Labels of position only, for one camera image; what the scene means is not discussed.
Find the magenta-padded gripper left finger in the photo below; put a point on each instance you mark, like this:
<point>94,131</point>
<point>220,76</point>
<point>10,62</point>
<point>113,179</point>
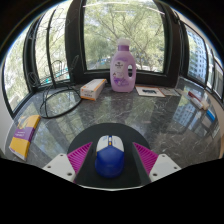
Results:
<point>77,156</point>

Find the colourful slim box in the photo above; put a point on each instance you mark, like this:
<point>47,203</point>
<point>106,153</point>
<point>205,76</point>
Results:
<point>182,91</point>

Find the purple detergent bottle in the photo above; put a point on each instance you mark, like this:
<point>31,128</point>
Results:
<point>122,71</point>

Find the grey flat booklet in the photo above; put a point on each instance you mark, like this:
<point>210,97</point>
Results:
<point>169,91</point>

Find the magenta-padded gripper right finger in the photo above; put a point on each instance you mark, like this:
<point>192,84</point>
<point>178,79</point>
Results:
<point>147,157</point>

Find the white slim box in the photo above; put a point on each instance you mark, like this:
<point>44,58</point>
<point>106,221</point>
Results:
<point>197,102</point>

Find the white and orange carton box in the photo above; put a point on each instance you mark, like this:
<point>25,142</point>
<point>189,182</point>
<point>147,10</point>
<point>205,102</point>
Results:
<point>93,89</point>

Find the white card with dark print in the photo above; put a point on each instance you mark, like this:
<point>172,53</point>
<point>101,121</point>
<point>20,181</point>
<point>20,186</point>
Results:
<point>149,91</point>

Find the beige flat box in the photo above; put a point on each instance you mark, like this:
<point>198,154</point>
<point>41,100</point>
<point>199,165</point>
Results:
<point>204,102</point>

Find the red flat box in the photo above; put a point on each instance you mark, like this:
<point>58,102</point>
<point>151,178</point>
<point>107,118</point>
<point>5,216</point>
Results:
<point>192,94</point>

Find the blue and white computer mouse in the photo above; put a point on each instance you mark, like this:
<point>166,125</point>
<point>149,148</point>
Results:
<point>110,161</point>

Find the yellow and purple flat box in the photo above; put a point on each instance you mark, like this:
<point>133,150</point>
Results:
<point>24,136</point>

